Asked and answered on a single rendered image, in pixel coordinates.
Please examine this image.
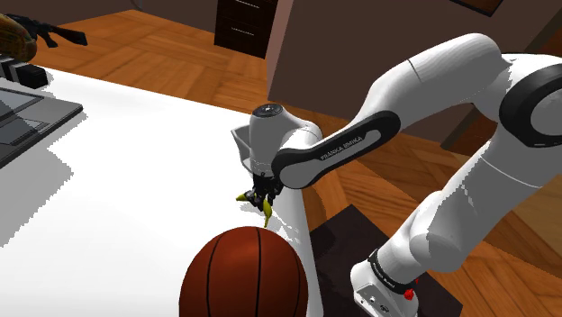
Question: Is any yellow banana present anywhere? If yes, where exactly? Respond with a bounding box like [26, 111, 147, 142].
[235, 193, 274, 229]

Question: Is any dark robot stand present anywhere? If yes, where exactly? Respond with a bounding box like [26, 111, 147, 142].
[308, 204, 464, 317]

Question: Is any dark chest of drawers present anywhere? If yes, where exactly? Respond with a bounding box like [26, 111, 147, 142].
[213, 0, 279, 60]

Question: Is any brown patterned round object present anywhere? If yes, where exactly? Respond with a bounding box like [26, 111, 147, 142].
[0, 13, 39, 63]

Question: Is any black and white box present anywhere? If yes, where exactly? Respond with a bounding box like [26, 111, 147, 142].
[0, 55, 49, 90]

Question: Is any brown basketball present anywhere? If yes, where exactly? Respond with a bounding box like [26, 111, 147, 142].
[178, 225, 310, 317]

